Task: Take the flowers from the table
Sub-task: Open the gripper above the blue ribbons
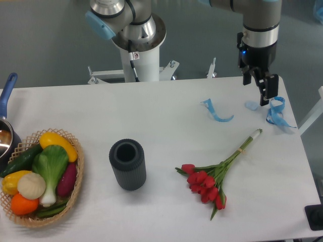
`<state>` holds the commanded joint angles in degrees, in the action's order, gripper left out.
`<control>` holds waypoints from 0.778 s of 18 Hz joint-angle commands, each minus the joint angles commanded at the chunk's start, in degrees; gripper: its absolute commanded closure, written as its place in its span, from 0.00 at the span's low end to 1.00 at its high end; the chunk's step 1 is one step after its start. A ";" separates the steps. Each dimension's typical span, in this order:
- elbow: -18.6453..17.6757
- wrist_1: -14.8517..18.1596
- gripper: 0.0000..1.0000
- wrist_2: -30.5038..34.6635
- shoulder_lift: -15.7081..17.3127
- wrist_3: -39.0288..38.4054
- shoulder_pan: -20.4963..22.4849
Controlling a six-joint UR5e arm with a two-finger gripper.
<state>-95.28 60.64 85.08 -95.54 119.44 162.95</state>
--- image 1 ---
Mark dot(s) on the green bok choy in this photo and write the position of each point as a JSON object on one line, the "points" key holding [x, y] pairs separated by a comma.
{"points": [[51, 164]]}

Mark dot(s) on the blue ribbon tangle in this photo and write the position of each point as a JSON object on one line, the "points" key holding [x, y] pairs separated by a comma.
{"points": [[275, 114]]}

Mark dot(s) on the curled blue strip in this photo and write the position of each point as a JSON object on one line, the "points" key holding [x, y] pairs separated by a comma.
{"points": [[208, 104]]}

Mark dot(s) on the light blue small cap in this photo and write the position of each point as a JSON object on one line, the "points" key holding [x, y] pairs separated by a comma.
{"points": [[251, 105]]}

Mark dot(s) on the cream white garlic bulb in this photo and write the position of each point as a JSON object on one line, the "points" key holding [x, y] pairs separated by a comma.
{"points": [[31, 186]]}

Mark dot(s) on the yellow bell pepper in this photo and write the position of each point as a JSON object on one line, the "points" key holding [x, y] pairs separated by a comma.
{"points": [[10, 182]]}

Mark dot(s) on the dark green cucumber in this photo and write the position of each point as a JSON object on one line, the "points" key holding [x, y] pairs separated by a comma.
{"points": [[23, 161]]}

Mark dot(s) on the blue handled saucepan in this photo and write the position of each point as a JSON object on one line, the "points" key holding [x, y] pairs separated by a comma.
{"points": [[9, 138]]}

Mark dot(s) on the woven wicker basket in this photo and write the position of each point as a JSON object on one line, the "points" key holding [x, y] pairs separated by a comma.
{"points": [[30, 220]]}

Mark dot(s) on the orange fruit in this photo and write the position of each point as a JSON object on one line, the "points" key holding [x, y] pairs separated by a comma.
{"points": [[22, 206]]}

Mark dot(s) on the black device at edge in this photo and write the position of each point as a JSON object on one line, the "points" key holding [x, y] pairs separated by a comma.
{"points": [[314, 216]]}

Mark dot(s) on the purple sweet potato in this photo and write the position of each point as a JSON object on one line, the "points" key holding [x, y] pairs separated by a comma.
{"points": [[67, 182]]}

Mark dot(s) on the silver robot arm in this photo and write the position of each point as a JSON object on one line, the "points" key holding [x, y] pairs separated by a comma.
{"points": [[260, 18]]}

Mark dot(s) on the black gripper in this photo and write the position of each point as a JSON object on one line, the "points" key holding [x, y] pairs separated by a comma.
{"points": [[260, 59]]}

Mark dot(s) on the dark grey ribbed vase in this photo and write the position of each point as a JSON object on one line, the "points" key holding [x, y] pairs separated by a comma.
{"points": [[127, 159]]}

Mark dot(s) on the green bean pods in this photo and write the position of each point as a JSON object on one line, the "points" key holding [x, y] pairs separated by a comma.
{"points": [[52, 210]]}

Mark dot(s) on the white frame at right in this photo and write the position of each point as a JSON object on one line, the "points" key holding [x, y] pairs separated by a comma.
{"points": [[312, 115]]}

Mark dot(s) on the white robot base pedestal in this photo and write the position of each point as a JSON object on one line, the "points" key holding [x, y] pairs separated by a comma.
{"points": [[141, 60]]}

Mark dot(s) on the red tulip bouquet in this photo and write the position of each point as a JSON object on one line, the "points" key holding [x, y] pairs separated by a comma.
{"points": [[207, 181]]}

